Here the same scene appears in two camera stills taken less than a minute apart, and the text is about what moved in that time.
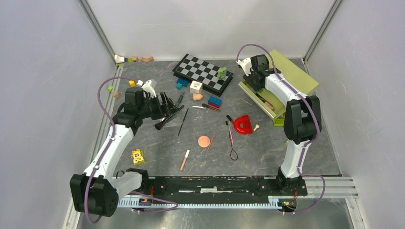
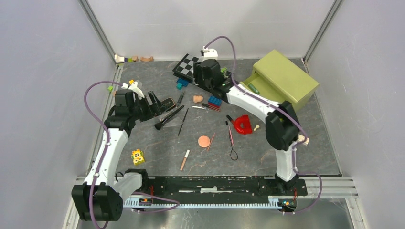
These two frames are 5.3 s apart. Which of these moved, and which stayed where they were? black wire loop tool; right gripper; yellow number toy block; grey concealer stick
Moved: right gripper
Stayed: grey concealer stick; black wire loop tool; yellow number toy block
